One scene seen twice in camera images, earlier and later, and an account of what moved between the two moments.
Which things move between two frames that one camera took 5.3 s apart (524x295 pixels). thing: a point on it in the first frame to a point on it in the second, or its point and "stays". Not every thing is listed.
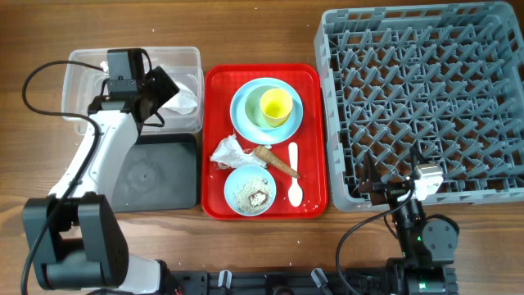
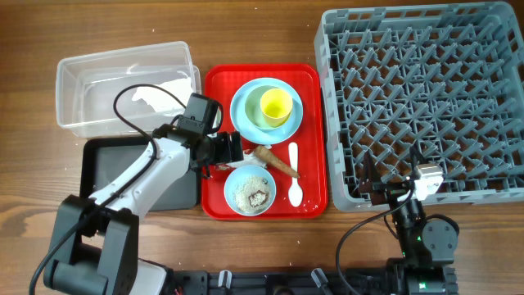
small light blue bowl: x=250 y=190 stays
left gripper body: x=158 y=88 to x=218 y=149
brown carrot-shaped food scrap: x=264 y=155 stays
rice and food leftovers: x=252 y=194 stays
